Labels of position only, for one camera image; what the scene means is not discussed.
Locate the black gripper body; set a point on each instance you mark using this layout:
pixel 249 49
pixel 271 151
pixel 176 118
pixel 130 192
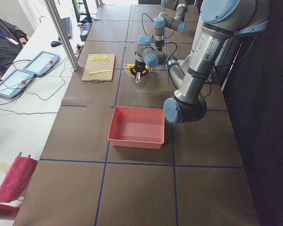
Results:
pixel 139 68

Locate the beige plastic dustpan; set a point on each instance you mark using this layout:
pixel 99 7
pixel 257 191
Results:
pixel 137 74

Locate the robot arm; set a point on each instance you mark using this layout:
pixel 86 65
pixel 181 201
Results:
pixel 219 20
pixel 163 21

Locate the pink plastic bin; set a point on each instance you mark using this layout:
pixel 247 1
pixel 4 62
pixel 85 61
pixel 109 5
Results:
pixel 137 127

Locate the bamboo cutting board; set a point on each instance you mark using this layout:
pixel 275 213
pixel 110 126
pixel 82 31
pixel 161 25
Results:
pixel 98 65

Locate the yellow plastic knife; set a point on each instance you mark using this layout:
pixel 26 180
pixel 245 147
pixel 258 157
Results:
pixel 96 72

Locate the black power box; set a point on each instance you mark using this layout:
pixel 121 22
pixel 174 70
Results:
pixel 85 29

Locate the black keyboard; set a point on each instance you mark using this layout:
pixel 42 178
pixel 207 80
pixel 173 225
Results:
pixel 67 25

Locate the black computer mouse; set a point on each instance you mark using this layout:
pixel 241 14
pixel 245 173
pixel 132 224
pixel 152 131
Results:
pixel 55 43

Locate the far teach pendant tablet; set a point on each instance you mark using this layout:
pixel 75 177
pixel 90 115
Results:
pixel 42 63

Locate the teach pendant tablet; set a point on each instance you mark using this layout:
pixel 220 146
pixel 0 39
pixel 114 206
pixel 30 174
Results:
pixel 42 63
pixel 16 82

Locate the near teach pendant tablet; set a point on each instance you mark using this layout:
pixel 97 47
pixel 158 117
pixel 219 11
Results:
pixel 16 82

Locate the seated person dark jacket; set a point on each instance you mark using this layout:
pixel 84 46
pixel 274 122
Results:
pixel 12 41

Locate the red towel roll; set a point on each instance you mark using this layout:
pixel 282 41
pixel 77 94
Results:
pixel 17 178

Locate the aluminium frame post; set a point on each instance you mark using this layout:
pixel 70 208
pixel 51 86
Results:
pixel 53 12

